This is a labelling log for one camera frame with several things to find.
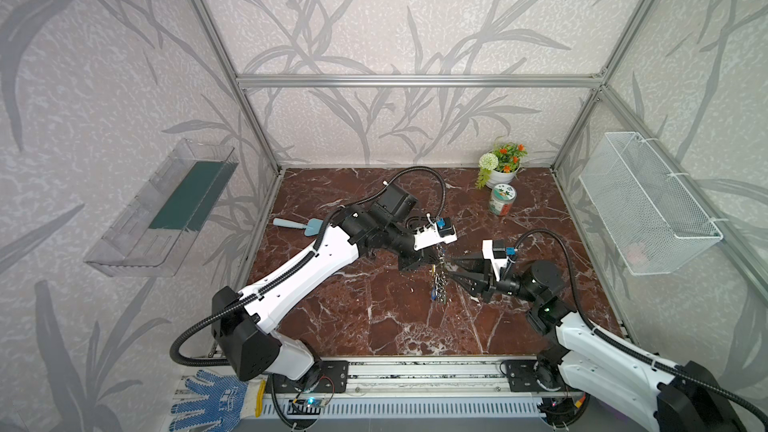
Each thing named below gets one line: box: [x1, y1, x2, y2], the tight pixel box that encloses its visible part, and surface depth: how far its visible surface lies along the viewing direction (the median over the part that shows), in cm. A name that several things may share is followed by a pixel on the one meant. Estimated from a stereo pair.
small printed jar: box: [489, 183, 517, 217], surface depth 104 cm
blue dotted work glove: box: [170, 369, 267, 432], surface depth 71 cm
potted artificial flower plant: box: [475, 142, 528, 189], surface depth 107 cm
